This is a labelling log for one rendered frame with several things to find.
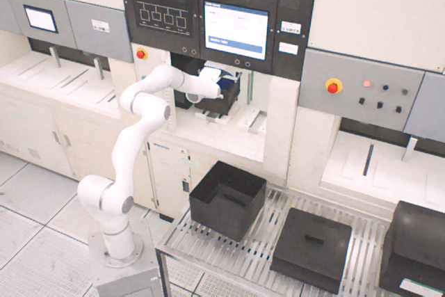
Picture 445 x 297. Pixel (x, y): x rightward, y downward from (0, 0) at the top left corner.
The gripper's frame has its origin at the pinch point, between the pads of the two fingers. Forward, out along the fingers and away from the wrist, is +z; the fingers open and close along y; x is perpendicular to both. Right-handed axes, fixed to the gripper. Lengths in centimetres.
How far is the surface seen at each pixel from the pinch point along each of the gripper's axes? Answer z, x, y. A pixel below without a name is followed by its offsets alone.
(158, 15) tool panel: -27.3, 37.7, -16.9
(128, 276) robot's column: -107, -44, 3
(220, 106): -8.5, -20.3, 5.2
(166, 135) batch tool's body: -27.2, -35.1, -20.8
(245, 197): -48, -43, 35
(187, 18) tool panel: -28.2, 39.1, -2.0
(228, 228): -74, -36, 36
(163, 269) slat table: -91, -60, 9
